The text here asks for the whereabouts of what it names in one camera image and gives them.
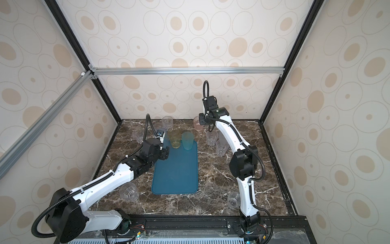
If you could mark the black corner frame post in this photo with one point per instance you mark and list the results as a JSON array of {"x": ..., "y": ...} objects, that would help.
[
  {"x": 302, "y": 35},
  {"x": 66, "y": 29}
]

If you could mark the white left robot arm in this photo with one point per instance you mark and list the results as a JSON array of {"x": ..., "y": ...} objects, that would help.
[{"x": 69, "y": 215}]

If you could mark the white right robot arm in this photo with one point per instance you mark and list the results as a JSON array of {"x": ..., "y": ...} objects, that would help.
[{"x": 243, "y": 163}]

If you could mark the blue tall plastic glass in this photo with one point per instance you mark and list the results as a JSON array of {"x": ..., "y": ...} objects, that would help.
[{"x": 162, "y": 135}]

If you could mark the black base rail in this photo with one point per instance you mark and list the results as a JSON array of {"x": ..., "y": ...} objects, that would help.
[{"x": 133, "y": 228}]

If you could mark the pink plastic glass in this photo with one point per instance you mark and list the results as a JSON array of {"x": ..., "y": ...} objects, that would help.
[{"x": 197, "y": 125}]

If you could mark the teal plastic tray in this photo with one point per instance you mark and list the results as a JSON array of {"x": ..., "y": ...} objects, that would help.
[{"x": 178, "y": 174}]

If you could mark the silver horizontal back rail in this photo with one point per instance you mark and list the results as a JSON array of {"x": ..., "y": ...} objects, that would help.
[{"x": 188, "y": 71}]

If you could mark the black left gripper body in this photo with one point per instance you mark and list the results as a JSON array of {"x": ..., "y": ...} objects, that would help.
[{"x": 163, "y": 153}]

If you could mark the clear faceted glass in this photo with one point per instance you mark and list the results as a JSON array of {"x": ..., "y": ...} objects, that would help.
[
  {"x": 167, "y": 122},
  {"x": 139, "y": 136},
  {"x": 211, "y": 137}
]

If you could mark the yellow tall plastic glass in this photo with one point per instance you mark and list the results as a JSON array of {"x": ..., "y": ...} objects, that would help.
[{"x": 175, "y": 137}]

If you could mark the green textured plastic glass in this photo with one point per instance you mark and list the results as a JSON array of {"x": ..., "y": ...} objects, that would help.
[{"x": 187, "y": 140}]

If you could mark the black corner frame post left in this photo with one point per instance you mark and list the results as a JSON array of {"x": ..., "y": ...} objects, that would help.
[{"x": 66, "y": 29}]

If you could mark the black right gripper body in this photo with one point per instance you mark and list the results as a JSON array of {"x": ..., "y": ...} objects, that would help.
[{"x": 203, "y": 118}]

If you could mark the silver diagonal left rail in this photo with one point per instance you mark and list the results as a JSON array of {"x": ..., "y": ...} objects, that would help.
[{"x": 12, "y": 155}]

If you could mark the black corner frame post right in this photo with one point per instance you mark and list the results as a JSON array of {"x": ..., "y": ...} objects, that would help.
[{"x": 302, "y": 35}]

